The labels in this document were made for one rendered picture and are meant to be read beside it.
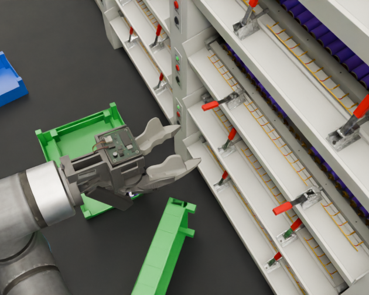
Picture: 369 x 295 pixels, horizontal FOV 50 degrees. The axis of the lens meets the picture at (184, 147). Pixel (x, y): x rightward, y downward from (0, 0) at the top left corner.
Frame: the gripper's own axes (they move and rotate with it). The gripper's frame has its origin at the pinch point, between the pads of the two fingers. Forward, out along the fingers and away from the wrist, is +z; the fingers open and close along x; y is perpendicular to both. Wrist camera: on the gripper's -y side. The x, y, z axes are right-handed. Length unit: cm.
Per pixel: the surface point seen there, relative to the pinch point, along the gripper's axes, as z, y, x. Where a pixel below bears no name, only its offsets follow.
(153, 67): 23, -47, 66
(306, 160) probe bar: 21.6, -6.3, -8.7
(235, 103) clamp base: 18.3, -8.9, 11.2
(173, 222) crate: 1.7, -45.0, 6.8
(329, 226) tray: 18.9, -9.8, -20.5
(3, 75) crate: -29, -66, 106
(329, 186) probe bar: 21.8, -6.2, -15.1
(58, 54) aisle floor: -4, -65, 109
